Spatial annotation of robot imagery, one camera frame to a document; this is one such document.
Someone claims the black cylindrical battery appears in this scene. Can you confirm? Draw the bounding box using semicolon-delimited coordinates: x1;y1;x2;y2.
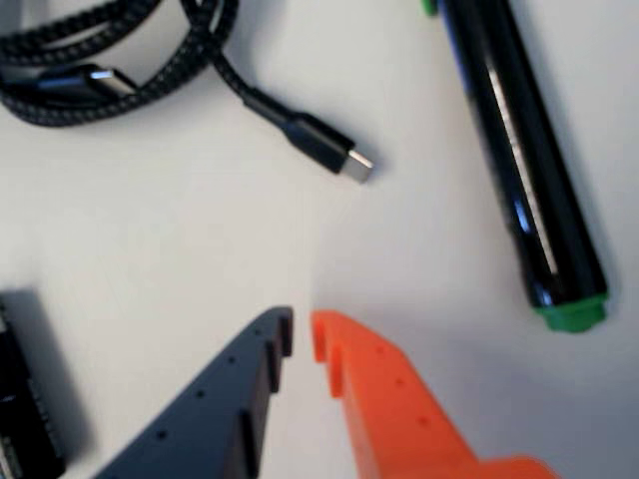
0;287;67;479

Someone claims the blue-grey gripper finger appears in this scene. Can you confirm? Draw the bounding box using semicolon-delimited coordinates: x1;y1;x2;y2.
89;306;296;479

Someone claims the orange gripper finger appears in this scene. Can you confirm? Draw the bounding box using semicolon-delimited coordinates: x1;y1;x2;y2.
310;308;560;479

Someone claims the black marker with green cap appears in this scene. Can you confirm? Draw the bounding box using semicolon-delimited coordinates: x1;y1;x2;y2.
418;0;609;334

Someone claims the black braided USB cable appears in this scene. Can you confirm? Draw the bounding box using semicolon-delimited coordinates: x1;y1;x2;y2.
0;0;375;186

